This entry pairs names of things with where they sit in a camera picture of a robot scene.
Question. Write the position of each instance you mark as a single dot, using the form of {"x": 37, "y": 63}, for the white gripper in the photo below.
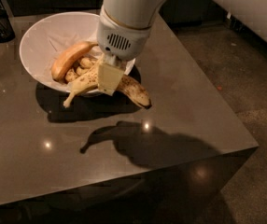
{"x": 120, "y": 41}

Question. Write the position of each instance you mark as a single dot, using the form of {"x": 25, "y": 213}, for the spotted yellow banana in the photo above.
{"x": 127, "y": 86}

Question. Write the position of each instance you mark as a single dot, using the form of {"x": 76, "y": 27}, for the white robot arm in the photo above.
{"x": 135, "y": 14}

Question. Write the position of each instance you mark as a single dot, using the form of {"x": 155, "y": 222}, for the small banana piece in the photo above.
{"x": 86, "y": 62}

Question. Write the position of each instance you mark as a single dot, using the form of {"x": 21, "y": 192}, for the orange-yellow banana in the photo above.
{"x": 66, "y": 59}

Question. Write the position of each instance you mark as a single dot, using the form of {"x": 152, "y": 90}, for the white bowl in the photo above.
{"x": 56, "y": 35}

